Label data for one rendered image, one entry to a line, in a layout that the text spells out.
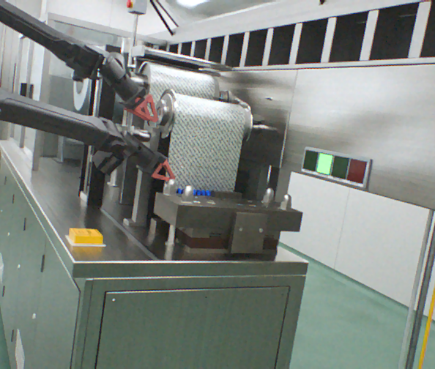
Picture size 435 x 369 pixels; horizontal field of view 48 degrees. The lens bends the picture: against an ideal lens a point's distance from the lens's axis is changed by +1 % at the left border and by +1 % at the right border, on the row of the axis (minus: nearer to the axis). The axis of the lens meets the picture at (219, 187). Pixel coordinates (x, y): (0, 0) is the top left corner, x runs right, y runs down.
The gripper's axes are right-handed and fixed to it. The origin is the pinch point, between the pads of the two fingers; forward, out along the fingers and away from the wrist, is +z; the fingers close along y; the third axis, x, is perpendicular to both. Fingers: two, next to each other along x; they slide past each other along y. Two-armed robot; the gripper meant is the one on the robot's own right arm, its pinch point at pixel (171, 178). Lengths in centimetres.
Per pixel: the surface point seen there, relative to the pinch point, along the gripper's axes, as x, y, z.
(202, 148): 12.7, 0.3, 2.3
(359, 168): 26, 43, 20
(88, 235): -24.9, 13.0, -14.9
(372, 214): 96, -169, 249
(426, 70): 47, 55, 9
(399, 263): 70, -131, 264
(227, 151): 17.1, 0.3, 9.7
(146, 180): -4.4, -7.8, -2.7
